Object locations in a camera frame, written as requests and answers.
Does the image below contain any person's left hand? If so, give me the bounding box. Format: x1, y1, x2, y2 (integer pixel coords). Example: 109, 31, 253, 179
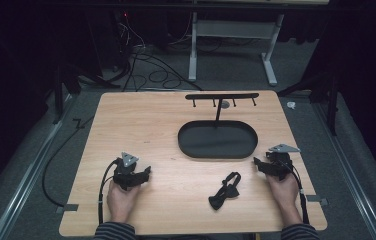
106, 180, 142, 224

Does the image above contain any long black floor cable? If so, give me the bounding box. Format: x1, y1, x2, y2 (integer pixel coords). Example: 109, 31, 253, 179
41, 114, 95, 208

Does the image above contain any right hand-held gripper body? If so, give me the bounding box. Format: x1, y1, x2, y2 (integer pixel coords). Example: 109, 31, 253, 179
264, 143, 302, 182

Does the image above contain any black tripod stand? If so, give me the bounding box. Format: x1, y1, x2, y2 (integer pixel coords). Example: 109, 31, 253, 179
51, 61, 122, 126
276, 70, 341, 137

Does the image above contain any black hook stand with tray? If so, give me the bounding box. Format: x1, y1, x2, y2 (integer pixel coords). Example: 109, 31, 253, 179
177, 92, 260, 160

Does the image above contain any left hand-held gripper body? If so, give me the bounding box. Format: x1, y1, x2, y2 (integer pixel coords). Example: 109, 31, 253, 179
112, 151, 145, 192

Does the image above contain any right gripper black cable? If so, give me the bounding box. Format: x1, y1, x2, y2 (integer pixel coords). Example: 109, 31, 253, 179
285, 161, 311, 225

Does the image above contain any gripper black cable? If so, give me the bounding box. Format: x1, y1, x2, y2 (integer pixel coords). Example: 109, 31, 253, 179
97, 159, 121, 226
285, 161, 311, 225

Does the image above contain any person's right hand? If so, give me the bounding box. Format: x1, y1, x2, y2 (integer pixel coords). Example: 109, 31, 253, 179
265, 172, 304, 228

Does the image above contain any metal floor rail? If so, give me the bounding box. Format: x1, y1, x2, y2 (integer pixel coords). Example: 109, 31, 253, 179
0, 94, 75, 240
311, 101, 376, 240

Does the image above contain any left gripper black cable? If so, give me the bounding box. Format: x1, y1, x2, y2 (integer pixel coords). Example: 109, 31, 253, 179
97, 159, 121, 226

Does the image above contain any grey tape piece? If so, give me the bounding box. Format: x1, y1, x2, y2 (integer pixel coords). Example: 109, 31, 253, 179
305, 194, 329, 207
55, 203, 80, 215

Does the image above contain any white metal desk frame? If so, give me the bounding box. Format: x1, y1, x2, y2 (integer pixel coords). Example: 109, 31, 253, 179
187, 11, 286, 87

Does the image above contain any tangle of black floor cables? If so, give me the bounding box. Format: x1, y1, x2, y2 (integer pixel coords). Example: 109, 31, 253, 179
110, 13, 204, 92

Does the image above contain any black bow tie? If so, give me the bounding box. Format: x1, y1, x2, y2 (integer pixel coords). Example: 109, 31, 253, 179
207, 171, 243, 211

